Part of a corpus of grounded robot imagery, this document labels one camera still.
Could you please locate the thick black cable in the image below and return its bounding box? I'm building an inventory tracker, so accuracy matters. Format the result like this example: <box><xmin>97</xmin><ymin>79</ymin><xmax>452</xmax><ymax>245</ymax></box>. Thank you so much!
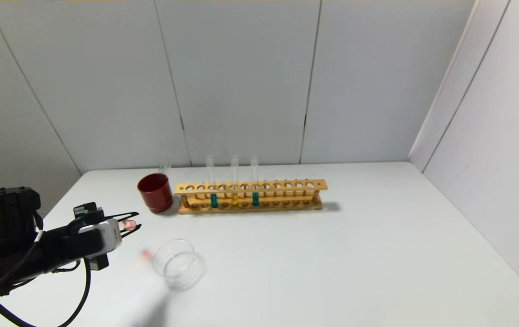
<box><xmin>0</xmin><ymin>257</ymin><xmax>92</xmax><ymax>327</ymax></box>

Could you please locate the empty glass test tube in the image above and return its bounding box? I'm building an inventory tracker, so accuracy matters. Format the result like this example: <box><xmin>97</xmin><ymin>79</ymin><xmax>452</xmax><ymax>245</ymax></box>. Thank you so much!
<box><xmin>160</xmin><ymin>151</ymin><xmax>173</xmax><ymax>178</ymax></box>

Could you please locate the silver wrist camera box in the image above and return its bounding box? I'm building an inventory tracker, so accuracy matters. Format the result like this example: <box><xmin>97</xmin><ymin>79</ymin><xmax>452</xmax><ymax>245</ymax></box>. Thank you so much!
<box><xmin>79</xmin><ymin>219</ymin><xmax>123</xmax><ymax>259</ymax></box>

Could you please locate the test tube with yellow pigment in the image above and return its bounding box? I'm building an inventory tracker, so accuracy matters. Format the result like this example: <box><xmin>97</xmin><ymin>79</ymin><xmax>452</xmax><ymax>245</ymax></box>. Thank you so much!
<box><xmin>230</xmin><ymin>155</ymin><xmax>239</xmax><ymax>208</ymax></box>

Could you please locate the dark red cup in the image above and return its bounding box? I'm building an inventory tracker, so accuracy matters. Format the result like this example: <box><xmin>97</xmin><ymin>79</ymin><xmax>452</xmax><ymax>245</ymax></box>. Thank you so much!
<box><xmin>137</xmin><ymin>173</ymin><xmax>174</xmax><ymax>214</ymax></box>

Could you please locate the wooden test tube rack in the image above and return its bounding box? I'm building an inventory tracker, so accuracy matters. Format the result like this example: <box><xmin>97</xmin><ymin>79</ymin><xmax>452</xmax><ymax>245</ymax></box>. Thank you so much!
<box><xmin>174</xmin><ymin>179</ymin><xmax>328</xmax><ymax>215</ymax></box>

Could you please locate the test tube with blue pigment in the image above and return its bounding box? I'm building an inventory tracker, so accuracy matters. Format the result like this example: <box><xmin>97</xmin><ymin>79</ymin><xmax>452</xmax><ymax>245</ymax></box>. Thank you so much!
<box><xmin>206</xmin><ymin>155</ymin><xmax>219</xmax><ymax>208</ymax></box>

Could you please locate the test tube with green pigment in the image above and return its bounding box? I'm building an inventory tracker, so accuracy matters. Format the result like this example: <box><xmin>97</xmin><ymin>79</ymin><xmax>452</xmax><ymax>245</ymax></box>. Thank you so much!
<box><xmin>250</xmin><ymin>155</ymin><xmax>260</xmax><ymax>207</ymax></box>

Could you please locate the clear glass dish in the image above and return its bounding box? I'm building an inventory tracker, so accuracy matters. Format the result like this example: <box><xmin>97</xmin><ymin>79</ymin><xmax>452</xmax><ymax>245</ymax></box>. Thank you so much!
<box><xmin>153</xmin><ymin>238</ymin><xmax>206</xmax><ymax>290</ymax></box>

